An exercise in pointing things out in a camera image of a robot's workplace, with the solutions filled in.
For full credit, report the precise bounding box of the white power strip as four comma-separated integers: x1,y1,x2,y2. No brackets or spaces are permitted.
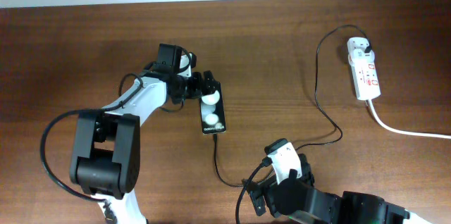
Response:
347,37,381,101

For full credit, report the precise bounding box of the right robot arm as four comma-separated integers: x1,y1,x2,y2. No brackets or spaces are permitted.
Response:
246,154,431,224

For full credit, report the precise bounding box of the black smartphone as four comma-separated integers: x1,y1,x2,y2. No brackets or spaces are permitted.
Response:
199,82,226,135

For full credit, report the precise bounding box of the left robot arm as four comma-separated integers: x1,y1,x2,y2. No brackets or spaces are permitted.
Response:
69,44,221,223

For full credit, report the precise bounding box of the white power strip cord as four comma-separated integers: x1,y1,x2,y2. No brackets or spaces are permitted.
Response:
365,99,451,140

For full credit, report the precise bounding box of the black charger cable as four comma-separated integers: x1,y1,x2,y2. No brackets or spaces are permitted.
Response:
212,24,371,188

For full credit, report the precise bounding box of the black usb plug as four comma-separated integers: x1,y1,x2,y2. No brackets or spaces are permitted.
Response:
364,44,372,54

